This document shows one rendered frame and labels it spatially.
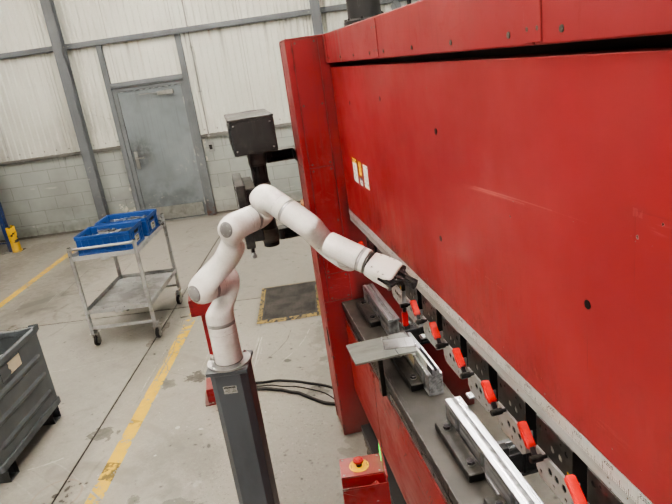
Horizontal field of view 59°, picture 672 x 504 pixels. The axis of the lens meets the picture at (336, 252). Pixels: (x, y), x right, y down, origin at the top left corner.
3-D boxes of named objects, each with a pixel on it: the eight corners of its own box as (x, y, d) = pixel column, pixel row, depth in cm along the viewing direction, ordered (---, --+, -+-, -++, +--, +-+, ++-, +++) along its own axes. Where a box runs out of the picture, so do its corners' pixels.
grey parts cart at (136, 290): (124, 307, 618) (101, 221, 588) (185, 300, 615) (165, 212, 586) (91, 348, 532) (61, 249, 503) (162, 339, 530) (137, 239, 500)
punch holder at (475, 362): (468, 389, 181) (465, 341, 176) (494, 382, 182) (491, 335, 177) (490, 415, 167) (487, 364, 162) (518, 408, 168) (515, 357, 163)
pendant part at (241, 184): (241, 230, 370) (231, 173, 358) (260, 226, 371) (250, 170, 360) (246, 250, 328) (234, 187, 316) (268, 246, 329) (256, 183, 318)
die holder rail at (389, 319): (364, 300, 331) (362, 285, 328) (374, 298, 332) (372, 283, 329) (389, 338, 284) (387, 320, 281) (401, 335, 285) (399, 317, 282)
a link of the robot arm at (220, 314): (201, 326, 250) (189, 274, 242) (232, 309, 264) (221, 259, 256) (220, 331, 243) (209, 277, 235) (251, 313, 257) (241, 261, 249)
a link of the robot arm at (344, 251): (356, 274, 199) (353, 264, 191) (323, 258, 203) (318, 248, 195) (368, 253, 201) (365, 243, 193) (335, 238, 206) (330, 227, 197)
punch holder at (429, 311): (424, 334, 218) (420, 294, 213) (445, 330, 220) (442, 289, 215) (438, 352, 204) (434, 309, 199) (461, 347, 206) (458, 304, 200)
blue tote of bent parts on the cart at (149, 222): (111, 232, 589) (107, 214, 584) (160, 225, 588) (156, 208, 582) (98, 242, 555) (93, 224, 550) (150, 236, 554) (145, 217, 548)
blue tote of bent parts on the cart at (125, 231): (93, 245, 550) (88, 226, 544) (146, 238, 548) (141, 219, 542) (77, 257, 516) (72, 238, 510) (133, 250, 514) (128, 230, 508)
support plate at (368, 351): (346, 346, 257) (345, 344, 257) (403, 334, 261) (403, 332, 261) (355, 366, 240) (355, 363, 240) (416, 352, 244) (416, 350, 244)
